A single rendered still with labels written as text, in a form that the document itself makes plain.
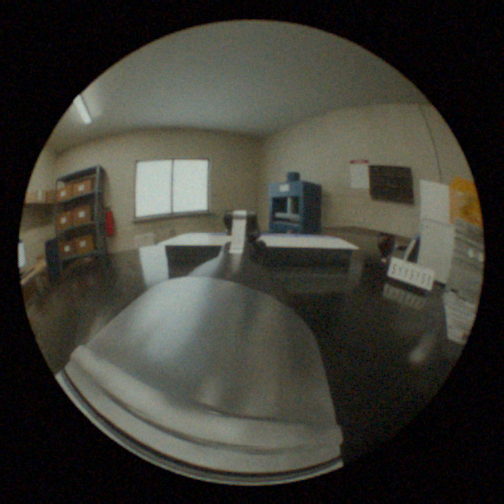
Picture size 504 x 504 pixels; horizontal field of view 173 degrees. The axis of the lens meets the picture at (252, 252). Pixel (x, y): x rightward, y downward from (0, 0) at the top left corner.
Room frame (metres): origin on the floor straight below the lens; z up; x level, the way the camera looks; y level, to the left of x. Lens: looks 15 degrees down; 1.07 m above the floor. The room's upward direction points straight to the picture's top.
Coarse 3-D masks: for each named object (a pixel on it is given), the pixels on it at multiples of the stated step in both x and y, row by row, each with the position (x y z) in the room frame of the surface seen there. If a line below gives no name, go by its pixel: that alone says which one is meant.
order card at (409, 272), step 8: (392, 264) 0.32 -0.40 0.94; (400, 264) 0.30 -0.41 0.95; (408, 264) 0.28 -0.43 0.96; (416, 264) 0.26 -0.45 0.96; (392, 272) 0.31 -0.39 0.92; (400, 272) 0.29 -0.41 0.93; (408, 272) 0.27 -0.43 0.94; (416, 272) 0.25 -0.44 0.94; (424, 272) 0.23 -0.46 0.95; (432, 272) 0.20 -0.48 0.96; (408, 280) 0.26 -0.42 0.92; (416, 280) 0.24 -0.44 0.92; (424, 280) 0.22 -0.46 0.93; (432, 280) 0.19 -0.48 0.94
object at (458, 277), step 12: (456, 228) 0.14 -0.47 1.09; (468, 228) 0.10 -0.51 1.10; (480, 228) 0.06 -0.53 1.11; (456, 240) 0.13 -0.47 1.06; (468, 240) 0.10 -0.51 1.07; (480, 240) 0.05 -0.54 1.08; (456, 252) 0.13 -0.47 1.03; (480, 252) 0.05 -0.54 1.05; (456, 264) 0.12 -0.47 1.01; (468, 264) 0.08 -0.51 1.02; (480, 264) 0.04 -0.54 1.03; (456, 276) 0.11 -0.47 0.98; (468, 276) 0.07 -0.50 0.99; (480, 276) 0.03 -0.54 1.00; (444, 288) 0.14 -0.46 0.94; (456, 288) 0.10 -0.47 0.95; (468, 288) 0.06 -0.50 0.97; (480, 288) 0.01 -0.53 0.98; (468, 300) 0.04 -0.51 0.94
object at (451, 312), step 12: (444, 300) 0.11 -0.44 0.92; (456, 300) 0.09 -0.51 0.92; (444, 312) 0.09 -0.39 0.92; (456, 312) 0.06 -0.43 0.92; (468, 312) 0.02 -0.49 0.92; (444, 324) 0.06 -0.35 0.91; (456, 324) 0.04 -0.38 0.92; (468, 324) 0.00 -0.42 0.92; (444, 336) 0.04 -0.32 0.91; (456, 336) 0.02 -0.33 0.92; (444, 348) 0.02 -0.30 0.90; (456, 348) 0.00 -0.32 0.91
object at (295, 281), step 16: (176, 256) 0.32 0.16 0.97; (192, 256) 0.32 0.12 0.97; (208, 256) 0.31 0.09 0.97; (272, 256) 0.30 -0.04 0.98; (288, 256) 0.30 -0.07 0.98; (304, 256) 0.30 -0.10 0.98; (320, 256) 0.29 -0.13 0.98; (336, 256) 0.29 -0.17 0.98; (176, 272) 0.32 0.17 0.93; (272, 272) 0.30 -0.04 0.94; (288, 272) 0.30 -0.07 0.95; (304, 272) 0.30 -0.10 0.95; (320, 272) 0.29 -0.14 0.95; (336, 272) 0.29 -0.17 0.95; (288, 288) 0.30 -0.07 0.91; (304, 288) 0.30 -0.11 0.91; (320, 288) 0.29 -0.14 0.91; (336, 288) 0.29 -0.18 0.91
